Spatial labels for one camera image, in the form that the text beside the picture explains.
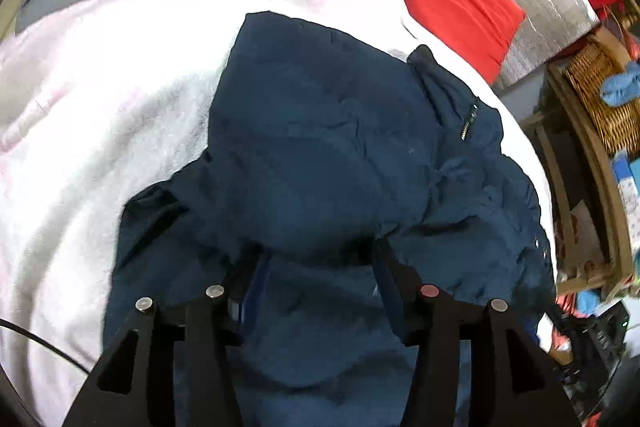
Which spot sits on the wooden table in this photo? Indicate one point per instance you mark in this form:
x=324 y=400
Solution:
x=590 y=157

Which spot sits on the wicker basket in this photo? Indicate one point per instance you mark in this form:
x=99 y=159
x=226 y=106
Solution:
x=595 y=87

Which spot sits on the red orange pillow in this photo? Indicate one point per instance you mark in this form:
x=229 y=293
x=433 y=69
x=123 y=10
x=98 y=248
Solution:
x=460 y=12

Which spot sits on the white patterned tissue pack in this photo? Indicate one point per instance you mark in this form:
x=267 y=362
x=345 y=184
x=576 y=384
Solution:
x=627 y=177

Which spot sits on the navy blue jacket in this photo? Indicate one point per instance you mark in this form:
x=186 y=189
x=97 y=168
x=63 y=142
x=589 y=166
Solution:
x=325 y=132

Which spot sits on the white pink blanket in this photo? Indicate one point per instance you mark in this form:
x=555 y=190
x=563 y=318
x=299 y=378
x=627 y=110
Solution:
x=100 y=107

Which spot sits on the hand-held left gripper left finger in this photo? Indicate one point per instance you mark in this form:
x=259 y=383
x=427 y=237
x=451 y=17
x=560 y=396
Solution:
x=250 y=292

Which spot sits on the cardboard box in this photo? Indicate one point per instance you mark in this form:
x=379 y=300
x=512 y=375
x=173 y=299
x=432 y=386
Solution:
x=580 y=232

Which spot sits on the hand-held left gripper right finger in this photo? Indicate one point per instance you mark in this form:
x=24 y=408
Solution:
x=392 y=287

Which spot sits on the light blue cloth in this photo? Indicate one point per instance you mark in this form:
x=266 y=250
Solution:
x=622 y=84

